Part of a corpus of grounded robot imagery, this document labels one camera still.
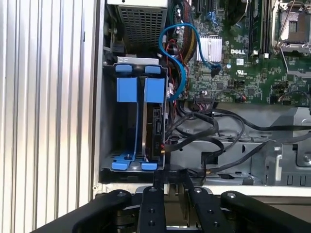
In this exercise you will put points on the black RAM slot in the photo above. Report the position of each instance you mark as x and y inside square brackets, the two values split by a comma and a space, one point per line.
[254, 29]
[266, 29]

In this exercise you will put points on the metal socket cover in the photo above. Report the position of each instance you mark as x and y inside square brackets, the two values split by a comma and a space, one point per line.
[296, 47]

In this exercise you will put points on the grey metal drive cage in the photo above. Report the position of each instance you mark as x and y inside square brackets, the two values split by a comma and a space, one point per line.
[274, 155]

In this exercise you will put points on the black expansion slot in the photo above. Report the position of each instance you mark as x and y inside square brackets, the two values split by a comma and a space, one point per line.
[211, 4]
[199, 6]

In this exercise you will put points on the silver finned chipset heatsink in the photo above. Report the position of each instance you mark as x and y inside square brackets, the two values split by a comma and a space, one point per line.
[211, 49]

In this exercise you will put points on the grey metal disk bay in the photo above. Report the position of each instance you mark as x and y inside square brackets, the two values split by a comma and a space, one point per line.
[107, 121]

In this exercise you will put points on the green Dell motherboard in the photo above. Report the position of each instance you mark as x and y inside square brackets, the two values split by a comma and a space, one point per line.
[255, 80]

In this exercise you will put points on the empty blue disk carrier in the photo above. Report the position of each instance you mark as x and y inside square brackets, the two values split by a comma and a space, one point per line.
[126, 89]

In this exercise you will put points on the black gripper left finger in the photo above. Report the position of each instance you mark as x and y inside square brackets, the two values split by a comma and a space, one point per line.
[104, 211]

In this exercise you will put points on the silver power supply unit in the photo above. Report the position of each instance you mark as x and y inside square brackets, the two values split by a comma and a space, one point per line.
[143, 26]

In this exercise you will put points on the thin metal locking lever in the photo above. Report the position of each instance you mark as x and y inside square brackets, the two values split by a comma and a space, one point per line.
[286, 23]

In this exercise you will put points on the blue SATA port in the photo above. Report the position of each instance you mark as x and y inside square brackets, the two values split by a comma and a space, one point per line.
[211, 17]

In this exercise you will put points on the CPU socket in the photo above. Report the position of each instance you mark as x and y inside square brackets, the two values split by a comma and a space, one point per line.
[296, 26]

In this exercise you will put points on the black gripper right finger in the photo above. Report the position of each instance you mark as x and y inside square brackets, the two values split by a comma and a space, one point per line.
[262, 213]

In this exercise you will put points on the black and silver PC case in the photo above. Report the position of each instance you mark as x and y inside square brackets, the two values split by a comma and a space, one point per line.
[116, 188]

